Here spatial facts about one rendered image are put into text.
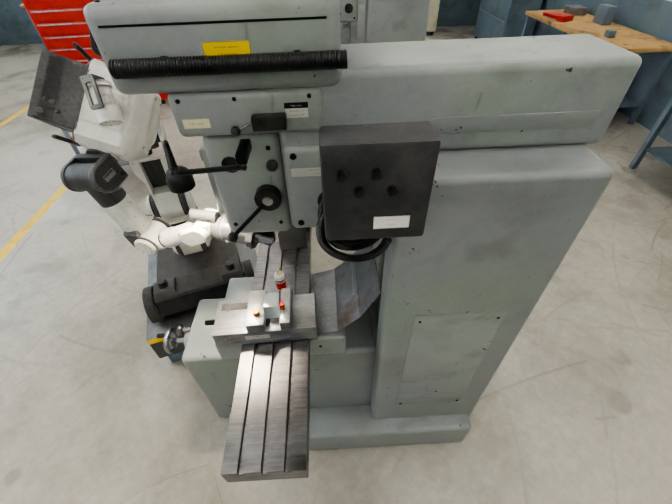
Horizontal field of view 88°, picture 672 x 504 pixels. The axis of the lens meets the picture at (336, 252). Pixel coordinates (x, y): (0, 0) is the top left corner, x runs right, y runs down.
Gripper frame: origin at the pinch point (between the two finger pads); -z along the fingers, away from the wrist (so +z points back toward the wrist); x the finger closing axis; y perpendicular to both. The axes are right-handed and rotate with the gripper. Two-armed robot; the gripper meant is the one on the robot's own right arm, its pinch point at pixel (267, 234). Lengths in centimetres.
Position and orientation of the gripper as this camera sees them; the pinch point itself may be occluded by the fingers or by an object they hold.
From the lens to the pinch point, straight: 118.9
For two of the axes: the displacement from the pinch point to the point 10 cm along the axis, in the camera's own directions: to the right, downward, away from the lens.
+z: -9.8, -1.3, 1.7
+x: 2.2, -6.8, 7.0
